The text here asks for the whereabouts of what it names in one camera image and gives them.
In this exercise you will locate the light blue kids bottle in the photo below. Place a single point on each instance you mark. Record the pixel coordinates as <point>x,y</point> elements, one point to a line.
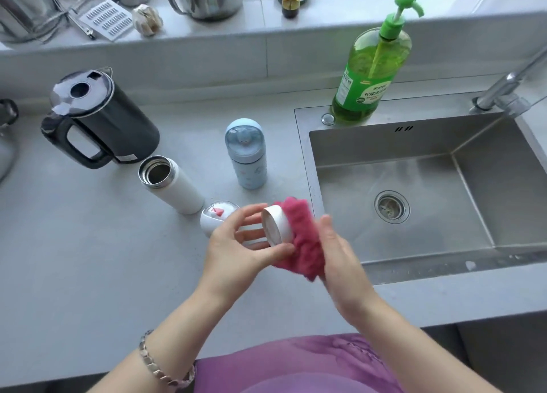
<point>246,153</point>

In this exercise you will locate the sink drain strainer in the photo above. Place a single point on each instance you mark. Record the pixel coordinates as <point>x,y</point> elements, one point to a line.
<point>392,206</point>

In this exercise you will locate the white bottle cap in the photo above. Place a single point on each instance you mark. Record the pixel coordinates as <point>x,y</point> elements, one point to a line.
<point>277,226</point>

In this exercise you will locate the green dish soap bottle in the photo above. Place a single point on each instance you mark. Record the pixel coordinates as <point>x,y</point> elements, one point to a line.
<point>371,76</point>

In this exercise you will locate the person's left middle finger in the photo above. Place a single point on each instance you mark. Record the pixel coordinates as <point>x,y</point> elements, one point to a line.
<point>251,233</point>

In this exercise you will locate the pink scrubbing cloth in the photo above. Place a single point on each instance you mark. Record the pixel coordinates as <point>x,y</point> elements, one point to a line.
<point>305,243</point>

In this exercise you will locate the person's right hand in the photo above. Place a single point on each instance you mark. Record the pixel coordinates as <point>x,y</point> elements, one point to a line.
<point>342,273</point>

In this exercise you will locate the stainless steel sink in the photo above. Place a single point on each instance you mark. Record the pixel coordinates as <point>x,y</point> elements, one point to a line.
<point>427,183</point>

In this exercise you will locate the person's left forearm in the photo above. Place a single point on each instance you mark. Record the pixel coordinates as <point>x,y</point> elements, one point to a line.
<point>164,345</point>

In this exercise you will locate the person's left hand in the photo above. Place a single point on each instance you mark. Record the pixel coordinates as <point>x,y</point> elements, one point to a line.
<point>233,260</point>

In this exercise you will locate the person's left thumb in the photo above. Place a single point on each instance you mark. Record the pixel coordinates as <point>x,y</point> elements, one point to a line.
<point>277,252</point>

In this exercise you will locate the white perforated card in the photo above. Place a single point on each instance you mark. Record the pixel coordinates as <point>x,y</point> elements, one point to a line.
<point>107,20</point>

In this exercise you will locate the white thermos bottle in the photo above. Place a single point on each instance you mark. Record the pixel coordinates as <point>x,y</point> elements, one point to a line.
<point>171,184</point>

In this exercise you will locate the person's right thumb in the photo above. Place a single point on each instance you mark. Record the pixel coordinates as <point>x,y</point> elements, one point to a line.
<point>327,234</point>

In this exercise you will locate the chrome faucet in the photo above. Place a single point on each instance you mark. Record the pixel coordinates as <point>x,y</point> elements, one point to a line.
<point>504,87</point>

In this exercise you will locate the black electric kettle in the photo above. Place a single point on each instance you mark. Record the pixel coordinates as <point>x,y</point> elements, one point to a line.
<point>102,119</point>

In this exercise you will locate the white lid with pink spout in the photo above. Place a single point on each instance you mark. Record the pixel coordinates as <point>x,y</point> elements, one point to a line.
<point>216,217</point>

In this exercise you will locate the metal peeler tool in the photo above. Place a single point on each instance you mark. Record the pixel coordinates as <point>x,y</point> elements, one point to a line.
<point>81,19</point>

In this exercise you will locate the large stainless steel pot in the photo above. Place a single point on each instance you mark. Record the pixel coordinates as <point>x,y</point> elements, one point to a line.
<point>28,8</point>

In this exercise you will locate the person's right forearm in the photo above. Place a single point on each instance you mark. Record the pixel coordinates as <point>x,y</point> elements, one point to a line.
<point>416,356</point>

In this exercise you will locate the purple garment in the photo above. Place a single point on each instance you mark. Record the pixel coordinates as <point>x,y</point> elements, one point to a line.
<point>295,367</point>

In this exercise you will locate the garlic bulb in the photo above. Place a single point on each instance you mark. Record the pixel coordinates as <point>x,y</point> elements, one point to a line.
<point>147,19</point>

